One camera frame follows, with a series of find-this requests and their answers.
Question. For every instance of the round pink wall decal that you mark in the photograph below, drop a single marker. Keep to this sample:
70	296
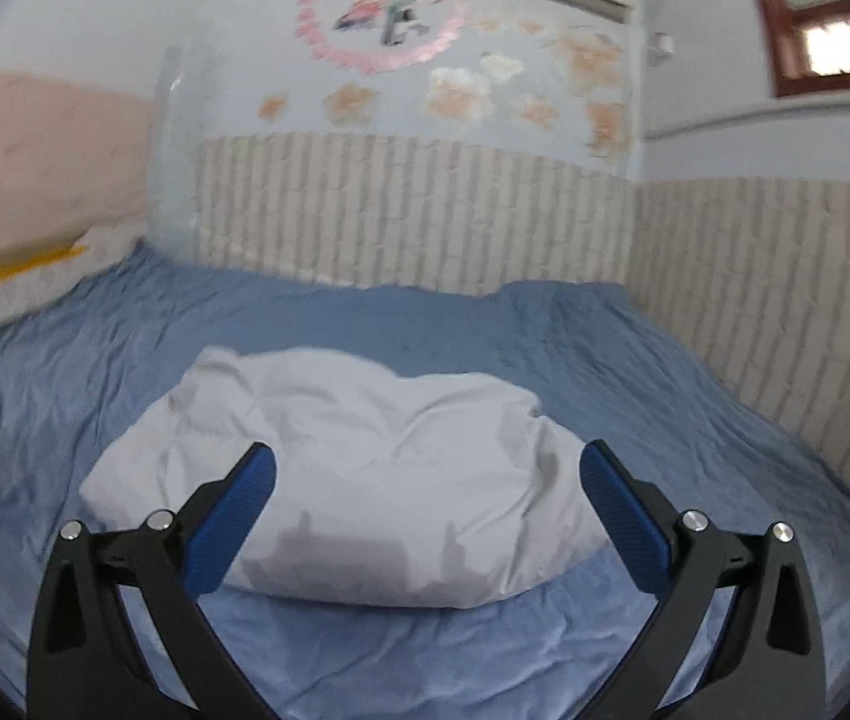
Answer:
377	36

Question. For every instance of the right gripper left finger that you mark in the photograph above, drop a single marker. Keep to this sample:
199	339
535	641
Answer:
118	631

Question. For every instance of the pink floral curtain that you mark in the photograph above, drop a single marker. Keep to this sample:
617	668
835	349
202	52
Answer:
71	156

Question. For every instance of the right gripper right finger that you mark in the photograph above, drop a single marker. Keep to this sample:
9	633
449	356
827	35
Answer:
768	661

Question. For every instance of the yellow tape strip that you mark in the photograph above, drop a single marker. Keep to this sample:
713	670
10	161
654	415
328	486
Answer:
15	265

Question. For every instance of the blue bed sheet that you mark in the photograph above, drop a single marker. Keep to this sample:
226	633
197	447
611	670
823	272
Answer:
74	376

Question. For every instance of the white wall socket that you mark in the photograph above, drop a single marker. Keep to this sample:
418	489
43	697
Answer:
661	47

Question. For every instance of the clear plastic sheet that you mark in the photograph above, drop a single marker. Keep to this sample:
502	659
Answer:
176	138

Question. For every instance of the light grey puffer jacket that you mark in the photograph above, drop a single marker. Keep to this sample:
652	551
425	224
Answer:
441	491

